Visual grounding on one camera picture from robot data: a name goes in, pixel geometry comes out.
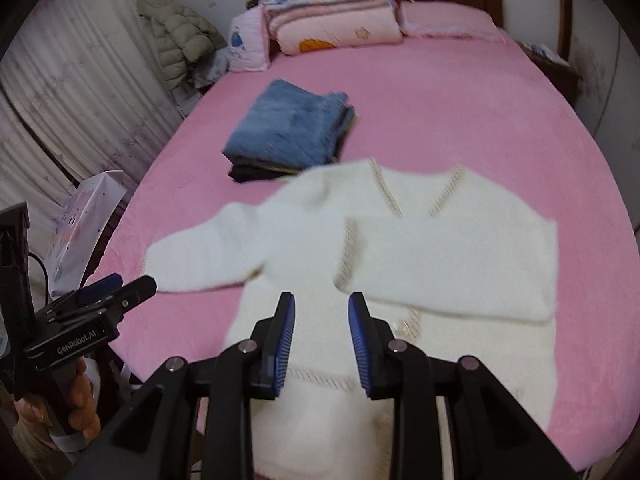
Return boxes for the white fuzzy cardigan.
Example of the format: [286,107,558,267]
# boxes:
[143,160,559,479]

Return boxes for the person's left forearm sleeve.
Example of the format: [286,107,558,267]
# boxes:
[1,396,70,479]

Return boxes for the folded dark clothes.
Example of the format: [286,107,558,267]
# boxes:
[228,157,302,183]

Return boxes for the person's left hand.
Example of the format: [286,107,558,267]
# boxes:
[14,358,101,446]

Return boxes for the white gift bag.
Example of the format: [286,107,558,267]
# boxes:
[44,170,126,299]

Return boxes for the white pleated curtain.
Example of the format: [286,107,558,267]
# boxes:
[0,0,184,306]

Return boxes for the folded blue jeans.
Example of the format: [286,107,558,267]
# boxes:
[222,79,356,170]

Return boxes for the grey-green puffer jacket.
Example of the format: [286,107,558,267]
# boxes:
[136,0,227,90]

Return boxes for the pink bed sheet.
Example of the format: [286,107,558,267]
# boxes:
[98,39,639,469]

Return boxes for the pink cartoon pillow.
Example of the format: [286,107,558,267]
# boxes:
[229,6,270,73]

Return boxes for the dark wooden nightstand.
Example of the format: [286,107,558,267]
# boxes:
[518,41,580,107]

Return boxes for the pink flat pillow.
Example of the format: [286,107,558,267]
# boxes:
[398,1,506,44]

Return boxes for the folded pink quilt stack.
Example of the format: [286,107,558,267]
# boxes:
[259,0,402,55]

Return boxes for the black camera box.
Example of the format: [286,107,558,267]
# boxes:
[1,203,37,356]

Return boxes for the black cable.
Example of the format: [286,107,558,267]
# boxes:
[27,251,54,302]

